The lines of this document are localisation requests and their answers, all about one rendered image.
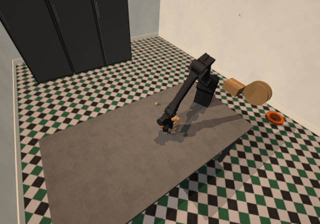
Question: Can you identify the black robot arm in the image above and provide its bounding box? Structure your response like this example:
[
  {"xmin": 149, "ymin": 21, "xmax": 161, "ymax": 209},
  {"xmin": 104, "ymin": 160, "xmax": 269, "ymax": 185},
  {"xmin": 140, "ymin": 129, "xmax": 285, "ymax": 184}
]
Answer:
[{"xmin": 157, "ymin": 53, "xmax": 216, "ymax": 133}]

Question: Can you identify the orange square mat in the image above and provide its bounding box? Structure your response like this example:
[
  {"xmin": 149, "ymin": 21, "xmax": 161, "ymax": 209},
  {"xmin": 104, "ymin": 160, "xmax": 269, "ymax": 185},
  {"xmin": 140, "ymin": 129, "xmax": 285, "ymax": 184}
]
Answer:
[{"xmin": 172, "ymin": 116, "xmax": 180, "ymax": 125}]

